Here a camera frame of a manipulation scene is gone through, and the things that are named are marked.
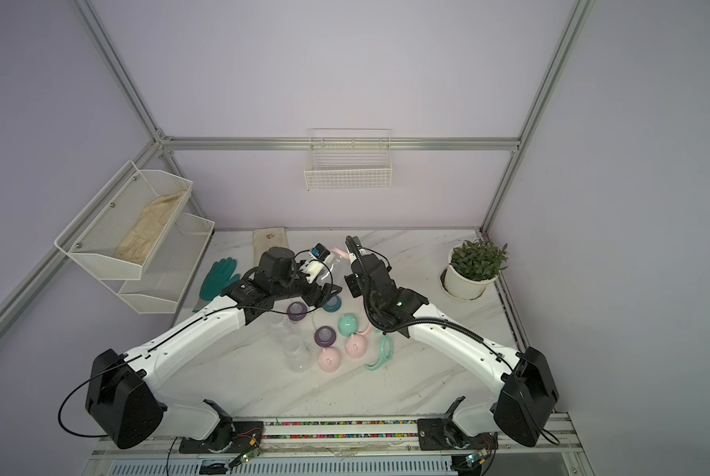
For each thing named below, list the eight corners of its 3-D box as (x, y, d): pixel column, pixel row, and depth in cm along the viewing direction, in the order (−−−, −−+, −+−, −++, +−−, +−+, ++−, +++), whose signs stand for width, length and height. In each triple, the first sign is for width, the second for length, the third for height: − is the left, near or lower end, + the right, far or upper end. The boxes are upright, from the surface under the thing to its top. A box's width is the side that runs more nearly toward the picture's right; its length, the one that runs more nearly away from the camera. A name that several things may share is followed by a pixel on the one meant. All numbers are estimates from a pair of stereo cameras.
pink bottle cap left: (319, 372, 86) (316, 366, 82) (320, 353, 90) (318, 347, 86) (341, 372, 86) (339, 366, 82) (341, 353, 90) (341, 347, 86)
